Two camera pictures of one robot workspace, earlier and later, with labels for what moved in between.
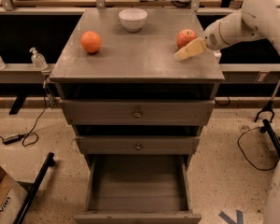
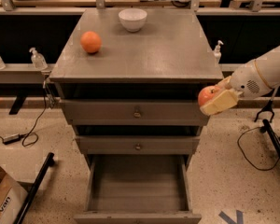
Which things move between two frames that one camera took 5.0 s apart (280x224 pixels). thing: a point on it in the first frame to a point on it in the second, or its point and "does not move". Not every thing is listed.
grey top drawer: (137, 112) does not move
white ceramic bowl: (133, 19) does not move
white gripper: (212, 39) to (247, 79)
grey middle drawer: (137, 145) does not move
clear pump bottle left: (38, 62) does not move
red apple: (185, 36) to (206, 92)
